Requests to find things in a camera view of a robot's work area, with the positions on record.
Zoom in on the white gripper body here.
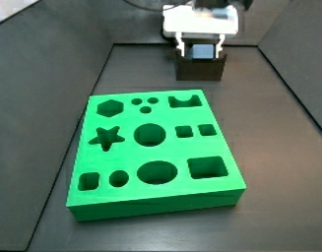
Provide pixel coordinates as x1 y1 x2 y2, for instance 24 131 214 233
162 3 240 37

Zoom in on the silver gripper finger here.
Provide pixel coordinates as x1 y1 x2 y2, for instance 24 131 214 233
214 34 225 58
176 32 186 56

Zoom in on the blue rectangular block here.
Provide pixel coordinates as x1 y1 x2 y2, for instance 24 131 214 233
190 44 214 59

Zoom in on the black curved fixture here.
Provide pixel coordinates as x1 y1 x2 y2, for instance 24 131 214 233
176 50 228 81

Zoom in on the green foam shape board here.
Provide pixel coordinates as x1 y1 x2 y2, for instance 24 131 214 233
66 90 246 221

